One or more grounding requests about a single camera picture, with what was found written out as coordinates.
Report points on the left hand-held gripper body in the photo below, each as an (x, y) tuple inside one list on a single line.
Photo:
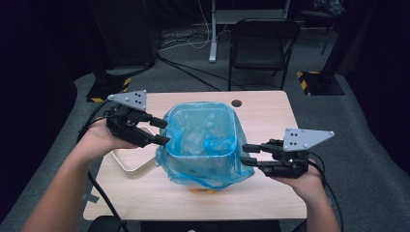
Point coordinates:
[(124, 124)]

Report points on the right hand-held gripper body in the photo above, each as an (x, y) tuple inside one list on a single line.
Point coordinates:
[(290, 161)]

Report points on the blue plastic bag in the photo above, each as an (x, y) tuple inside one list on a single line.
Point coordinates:
[(206, 145)]

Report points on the white trash bin with face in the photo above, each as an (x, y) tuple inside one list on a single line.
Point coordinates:
[(194, 191)]

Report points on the person's right hand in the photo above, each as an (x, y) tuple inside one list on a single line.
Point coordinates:
[(306, 187)]

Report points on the person's left hand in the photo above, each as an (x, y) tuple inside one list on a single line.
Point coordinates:
[(96, 141)]

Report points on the black striped stand base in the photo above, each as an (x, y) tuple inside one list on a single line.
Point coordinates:
[(322, 84), (106, 84)]

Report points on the person's dark clothing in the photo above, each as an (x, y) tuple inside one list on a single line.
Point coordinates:
[(225, 226)]

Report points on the grey tape piece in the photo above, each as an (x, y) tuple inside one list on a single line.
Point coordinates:
[(92, 198)]

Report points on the black folding chair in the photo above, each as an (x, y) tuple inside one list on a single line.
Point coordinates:
[(257, 48)]

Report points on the black chair armrest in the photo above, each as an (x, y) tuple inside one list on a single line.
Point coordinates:
[(103, 225)]

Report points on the black office chair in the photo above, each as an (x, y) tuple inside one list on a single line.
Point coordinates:
[(322, 14)]

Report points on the white desk frame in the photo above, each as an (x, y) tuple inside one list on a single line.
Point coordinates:
[(212, 38)]

